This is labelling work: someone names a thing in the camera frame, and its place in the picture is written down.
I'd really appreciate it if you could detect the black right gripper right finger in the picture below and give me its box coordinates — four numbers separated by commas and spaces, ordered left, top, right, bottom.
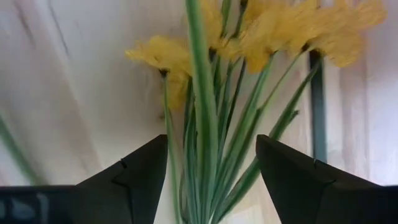
255, 134, 386, 224

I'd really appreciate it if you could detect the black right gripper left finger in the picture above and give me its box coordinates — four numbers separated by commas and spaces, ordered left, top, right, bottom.
73, 134, 169, 224

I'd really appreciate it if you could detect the yellow daffodil bunch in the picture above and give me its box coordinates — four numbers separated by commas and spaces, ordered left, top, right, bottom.
124, 0, 388, 224

